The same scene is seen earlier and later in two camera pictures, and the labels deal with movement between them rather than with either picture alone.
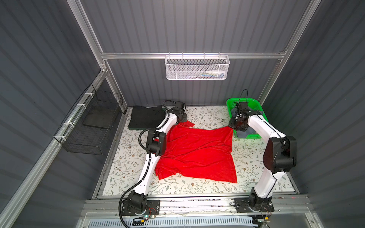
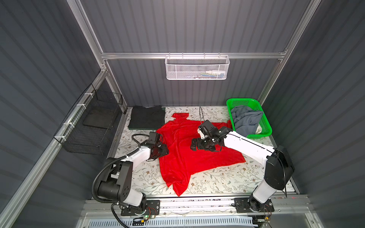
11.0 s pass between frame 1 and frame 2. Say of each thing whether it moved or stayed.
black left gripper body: moved
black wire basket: stayed
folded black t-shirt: stayed
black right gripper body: moved
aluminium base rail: stayed
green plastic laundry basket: stayed
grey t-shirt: stayed
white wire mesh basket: stayed
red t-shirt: moved
